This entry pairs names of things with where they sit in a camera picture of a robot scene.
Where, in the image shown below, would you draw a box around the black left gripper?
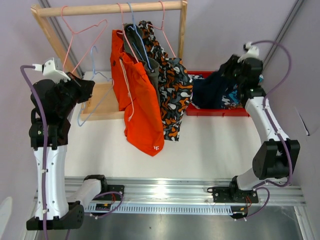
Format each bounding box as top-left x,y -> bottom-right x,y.
55,71 -> 95,116

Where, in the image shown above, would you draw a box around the colourful graphic print shorts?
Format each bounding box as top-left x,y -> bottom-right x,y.
193,74 -> 265,110

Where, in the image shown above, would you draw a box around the light blue hanger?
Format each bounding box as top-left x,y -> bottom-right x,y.
127,2 -> 154,73
76,45 -> 115,128

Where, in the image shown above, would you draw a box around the navy blue shorts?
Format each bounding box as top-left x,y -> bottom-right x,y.
191,71 -> 242,110

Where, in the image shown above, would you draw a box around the pink hanger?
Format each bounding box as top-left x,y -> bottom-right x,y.
150,0 -> 177,58
117,3 -> 139,63
60,5 -> 109,73

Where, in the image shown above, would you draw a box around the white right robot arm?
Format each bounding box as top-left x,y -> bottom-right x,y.
218,54 -> 301,202

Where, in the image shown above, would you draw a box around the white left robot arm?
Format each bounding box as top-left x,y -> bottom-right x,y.
26,74 -> 109,231

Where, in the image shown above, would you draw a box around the orange black camouflage shorts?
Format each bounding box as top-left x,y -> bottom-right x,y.
138,20 -> 193,142

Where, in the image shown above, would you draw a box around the olive grey shorts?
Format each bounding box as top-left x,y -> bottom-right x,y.
123,24 -> 161,105

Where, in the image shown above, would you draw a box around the wooden clothes rack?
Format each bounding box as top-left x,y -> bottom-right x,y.
30,0 -> 188,121

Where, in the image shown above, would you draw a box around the red plastic tray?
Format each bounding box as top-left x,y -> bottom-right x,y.
185,70 -> 251,117

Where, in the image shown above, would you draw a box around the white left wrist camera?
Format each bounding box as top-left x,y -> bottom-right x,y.
32,57 -> 71,84

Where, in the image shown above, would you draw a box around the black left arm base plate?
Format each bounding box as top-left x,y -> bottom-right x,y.
98,184 -> 125,201

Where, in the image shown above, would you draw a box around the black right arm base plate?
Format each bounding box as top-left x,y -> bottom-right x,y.
206,186 -> 259,204

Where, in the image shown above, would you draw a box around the white slotted cable duct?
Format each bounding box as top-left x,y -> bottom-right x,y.
84,202 -> 233,216

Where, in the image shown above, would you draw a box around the aluminium mounting rail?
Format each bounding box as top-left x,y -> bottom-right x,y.
62,176 -> 307,207

